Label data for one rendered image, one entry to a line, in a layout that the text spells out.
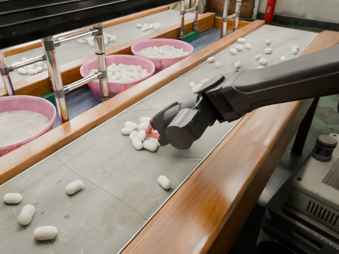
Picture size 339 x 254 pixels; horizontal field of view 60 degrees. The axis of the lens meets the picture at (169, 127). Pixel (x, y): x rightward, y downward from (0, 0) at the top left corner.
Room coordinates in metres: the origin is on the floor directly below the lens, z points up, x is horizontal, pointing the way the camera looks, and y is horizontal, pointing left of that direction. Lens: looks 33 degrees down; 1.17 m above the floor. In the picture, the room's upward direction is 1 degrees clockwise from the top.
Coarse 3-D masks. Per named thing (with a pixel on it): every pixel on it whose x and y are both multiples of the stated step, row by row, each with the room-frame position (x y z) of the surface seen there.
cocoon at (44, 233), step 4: (36, 228) 0.31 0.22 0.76; (40, 228) 0.31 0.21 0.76; (44, 228) 0.31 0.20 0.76; (48, 228) 0.31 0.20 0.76; (52, 228) 0.31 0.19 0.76; (36, 232) 0.31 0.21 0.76; (40, 232) 0.31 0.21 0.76; (44, 232) 0.31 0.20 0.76; (48, 232) 0.31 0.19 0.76; (52, 232) 0.31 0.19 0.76; (56, 232) 0.31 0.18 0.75; (36, 236) 0.30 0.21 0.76; (40, 236) 0.30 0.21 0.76; (44, 236) 0.30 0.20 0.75; (48, 236) 0.30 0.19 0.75; (52, 236) 0.30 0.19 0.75
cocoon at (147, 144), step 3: (144, 141) 0.57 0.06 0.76; (147, 141) 0.57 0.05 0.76; (150, 141) 0.57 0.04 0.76; (144, 144) 0.56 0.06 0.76; (147, 144) 0.56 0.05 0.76; (150, 144) 0.55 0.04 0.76; (153, 144) 0.55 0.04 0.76; (144, 147) 0.56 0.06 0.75; (147, 147) 0.55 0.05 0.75; (150, 147) 0.55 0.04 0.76; (153, 147) 0.55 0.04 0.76; (156, 147) 0.55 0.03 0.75; (150, 150) 0.55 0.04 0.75; (153, 150) 0.55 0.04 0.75
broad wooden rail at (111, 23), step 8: (160, 8) 2.08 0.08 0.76; (168, 8) 2.16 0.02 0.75; (128, 16) 1.83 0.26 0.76; (136, 16) 1.86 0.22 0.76; (144, 16) 1.93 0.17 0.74; (104, 24) 1.64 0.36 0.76; (112, 24) 1.69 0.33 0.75; (72, 32) 1.46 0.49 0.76; (40, 40) 1.32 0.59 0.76; (8, 48) 1.20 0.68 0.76; (16, 48) 1.20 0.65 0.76; (24, 48) 1.23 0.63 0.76; (32, 48) 1.26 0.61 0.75; (8, 56) 1.17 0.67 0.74
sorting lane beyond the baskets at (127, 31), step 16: (160, 16) 1.96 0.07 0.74; (176, 16) 1.97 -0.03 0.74; (192, 16) 1.98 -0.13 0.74; (112, 32) 1.56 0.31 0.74; (128, 32) 1.57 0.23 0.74; (144, 32) 1.58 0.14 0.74; (64, 48) 1.29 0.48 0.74; (80, 48) 1.29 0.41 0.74; (64, 64) 1.10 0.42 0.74; (0, 80) 0.94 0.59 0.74; (16, 80) 0.94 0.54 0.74
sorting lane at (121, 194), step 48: (288, 48) 1.36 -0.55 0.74; (192, 96) 0.85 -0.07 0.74; (96, 144) 0.58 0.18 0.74; (192, 144) 0.59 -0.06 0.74; (0, 192) 0.41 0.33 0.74; (48, 192) 0.41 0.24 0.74; (96, 192) 0.42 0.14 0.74; (144, 192) 0.42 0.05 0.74; (0, 240) 0.30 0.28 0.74; (48, 240) 0.31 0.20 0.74; (96, 240) 0.31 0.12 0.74
